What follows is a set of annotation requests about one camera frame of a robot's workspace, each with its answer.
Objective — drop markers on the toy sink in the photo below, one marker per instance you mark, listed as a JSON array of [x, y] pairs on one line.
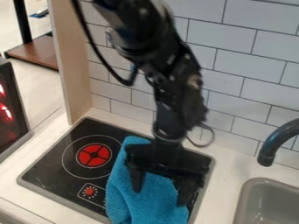
[[268, 202]]

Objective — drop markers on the toy stove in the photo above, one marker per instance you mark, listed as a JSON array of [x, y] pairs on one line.
[[78, 166]]

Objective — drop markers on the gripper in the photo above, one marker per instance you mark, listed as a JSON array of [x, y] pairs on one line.
[[168, 157]]

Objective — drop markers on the blue cloth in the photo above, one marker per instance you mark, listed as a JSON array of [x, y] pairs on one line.
[[144, 198]]

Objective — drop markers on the tap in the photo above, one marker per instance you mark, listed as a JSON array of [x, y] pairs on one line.
[[274, 143]]

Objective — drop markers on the black computer case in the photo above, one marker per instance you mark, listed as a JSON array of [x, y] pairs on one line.
[[9, 110]]

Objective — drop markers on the wooden table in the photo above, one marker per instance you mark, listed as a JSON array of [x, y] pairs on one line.
[[35, 52]]

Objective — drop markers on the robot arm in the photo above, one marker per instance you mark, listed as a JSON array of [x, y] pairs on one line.
[[155, 52]]

